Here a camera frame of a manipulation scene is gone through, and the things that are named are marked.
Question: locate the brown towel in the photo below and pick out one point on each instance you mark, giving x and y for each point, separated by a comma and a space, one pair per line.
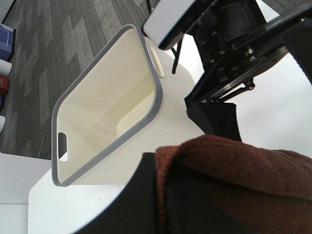
214, 185

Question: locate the blue box on floor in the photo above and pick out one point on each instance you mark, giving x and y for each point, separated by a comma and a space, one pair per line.
7, 42

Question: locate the white box on floor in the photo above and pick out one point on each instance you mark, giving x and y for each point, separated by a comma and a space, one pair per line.
5, 68

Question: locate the beige basket with grey rim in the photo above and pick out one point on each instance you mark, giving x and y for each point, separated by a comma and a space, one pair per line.
126, 102

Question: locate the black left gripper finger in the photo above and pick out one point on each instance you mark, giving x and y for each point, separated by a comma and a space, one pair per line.
134, 210

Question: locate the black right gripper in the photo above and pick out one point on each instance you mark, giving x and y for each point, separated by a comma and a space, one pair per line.
234, 41

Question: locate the red box on floor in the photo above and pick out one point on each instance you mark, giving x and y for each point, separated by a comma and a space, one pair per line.
4, 85

